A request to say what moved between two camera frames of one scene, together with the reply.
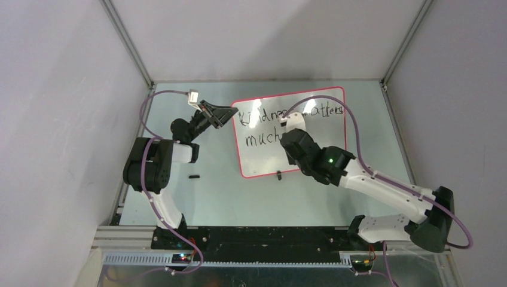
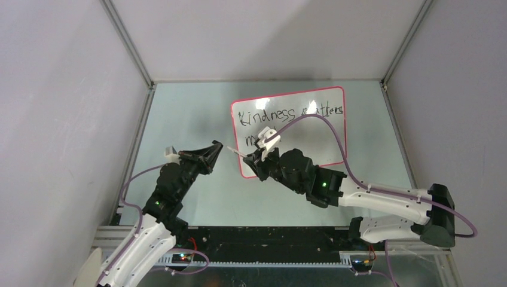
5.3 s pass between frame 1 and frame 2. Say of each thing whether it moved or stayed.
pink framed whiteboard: stayed
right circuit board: stayed
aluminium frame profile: stayed
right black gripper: moved
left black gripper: moved
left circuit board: stayed
